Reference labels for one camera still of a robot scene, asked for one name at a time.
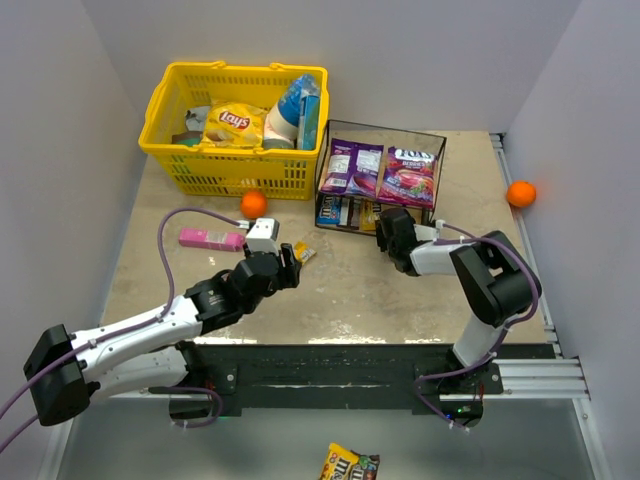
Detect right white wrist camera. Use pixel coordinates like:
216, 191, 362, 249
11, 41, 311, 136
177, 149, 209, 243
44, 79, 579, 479
414, 220, 445, 242

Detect yellow plastic shopping basket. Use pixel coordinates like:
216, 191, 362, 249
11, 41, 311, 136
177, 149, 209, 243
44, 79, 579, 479
138, 61, 330, 200

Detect black wire wooden shelf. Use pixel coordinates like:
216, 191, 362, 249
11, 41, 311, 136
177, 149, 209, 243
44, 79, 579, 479
315, 120, 447, 236

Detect orange fruit at wall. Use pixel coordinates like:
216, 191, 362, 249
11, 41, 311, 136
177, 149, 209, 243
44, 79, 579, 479
506, 181, 537, 208

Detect brown chocolate bar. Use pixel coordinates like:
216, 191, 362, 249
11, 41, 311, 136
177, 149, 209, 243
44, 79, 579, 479
338, 197, 362, 231

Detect blue M&M bag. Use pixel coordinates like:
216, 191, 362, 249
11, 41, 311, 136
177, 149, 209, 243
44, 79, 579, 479
316, 195, 342, 226

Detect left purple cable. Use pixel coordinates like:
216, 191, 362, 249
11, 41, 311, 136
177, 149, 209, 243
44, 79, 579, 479
0, 206, 251, 451

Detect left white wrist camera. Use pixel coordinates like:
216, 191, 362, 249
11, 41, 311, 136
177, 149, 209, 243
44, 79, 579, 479
237, 217, 280, 255

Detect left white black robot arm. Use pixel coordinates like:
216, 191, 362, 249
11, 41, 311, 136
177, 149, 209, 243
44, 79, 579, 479
23, 243, 301, 426

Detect yellow Lays chip bag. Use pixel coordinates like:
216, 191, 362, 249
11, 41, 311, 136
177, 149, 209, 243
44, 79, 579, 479
201, 100, 267, 149

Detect purple candy bag back side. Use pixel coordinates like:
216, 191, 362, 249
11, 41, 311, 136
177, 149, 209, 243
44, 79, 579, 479
320, 138, 384, 199

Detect grey crumpled packet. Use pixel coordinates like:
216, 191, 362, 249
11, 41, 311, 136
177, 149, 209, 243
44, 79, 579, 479
184, 105, 210, 133

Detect small yellow candy bag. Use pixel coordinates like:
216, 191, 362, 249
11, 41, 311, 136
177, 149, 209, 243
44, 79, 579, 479
294, 241, 316, 265

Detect purple Fox's berries bag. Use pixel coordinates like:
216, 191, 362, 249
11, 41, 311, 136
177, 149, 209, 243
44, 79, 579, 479
377, 146, 438, 209

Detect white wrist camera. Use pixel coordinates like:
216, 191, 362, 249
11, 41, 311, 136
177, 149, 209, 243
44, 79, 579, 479
237, 217, 280, 255
414, 220, 445, 242

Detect pink rectangular box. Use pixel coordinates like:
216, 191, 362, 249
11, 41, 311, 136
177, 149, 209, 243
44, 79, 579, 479
178, 228, 245, 252

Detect blue cardboard box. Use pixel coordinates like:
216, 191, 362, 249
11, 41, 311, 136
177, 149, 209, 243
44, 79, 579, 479
296, 95, 320, 151

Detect M&M bags on floor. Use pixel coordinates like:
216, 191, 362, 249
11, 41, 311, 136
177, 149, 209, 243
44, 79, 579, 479
319, 443, 380, 480

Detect yellow M&M bag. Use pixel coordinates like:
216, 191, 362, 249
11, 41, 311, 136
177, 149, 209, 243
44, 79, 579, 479
359, 200, 382, 232

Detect brown green packet in basket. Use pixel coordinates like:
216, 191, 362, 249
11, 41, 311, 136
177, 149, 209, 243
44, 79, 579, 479
171, 130, 203, 147

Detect orange fruit near basket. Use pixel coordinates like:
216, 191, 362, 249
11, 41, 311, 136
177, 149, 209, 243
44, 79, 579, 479
240, 190, 268, 220

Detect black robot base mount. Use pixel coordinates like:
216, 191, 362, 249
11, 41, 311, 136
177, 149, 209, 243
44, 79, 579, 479
149, 342, 561, 426

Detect purple cable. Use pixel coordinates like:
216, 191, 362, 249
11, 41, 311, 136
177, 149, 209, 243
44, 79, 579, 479
442, 223, 544, 361
0, 206, 251, 451

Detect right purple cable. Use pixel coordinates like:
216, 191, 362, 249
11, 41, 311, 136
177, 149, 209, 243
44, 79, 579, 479
442, 223, 544, 361

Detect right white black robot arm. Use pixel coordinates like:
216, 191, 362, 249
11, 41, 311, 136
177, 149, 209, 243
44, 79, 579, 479
376, 208, 542, 378

